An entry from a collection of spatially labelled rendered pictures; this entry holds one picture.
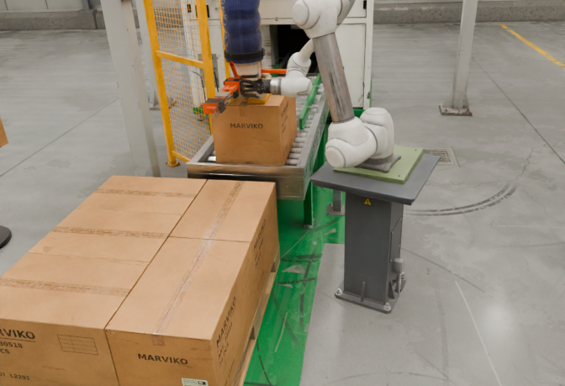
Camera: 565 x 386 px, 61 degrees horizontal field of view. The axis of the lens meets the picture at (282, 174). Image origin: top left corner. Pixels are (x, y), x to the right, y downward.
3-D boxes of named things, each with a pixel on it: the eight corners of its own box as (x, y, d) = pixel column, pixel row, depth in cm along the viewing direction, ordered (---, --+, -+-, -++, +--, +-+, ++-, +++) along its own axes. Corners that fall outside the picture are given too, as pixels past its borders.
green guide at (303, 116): (322, 72, 481) (322, 63, 478) (332, 72, 480) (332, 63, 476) (298, 129, 340) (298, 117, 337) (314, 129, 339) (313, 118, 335)
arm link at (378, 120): (400, 149, 231) (401, 106, 221) (378, 164, 221) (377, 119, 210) (372, 141, 242) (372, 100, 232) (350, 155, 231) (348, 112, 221)
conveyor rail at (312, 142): (330, 87, 487) (330, 68, 478) (335, 87, 486) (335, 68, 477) (296, 197, 283) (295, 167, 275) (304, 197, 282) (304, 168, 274)
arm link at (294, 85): (282, 101, 253) (285, 84, 261) (311, 102, 250) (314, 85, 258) (279, 86, 244) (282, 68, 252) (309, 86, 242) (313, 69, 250)
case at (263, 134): (240, 132, 342) (236, 76, 324) (297, 134, 335) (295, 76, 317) (216, 168, 289) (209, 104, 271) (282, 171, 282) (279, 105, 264)
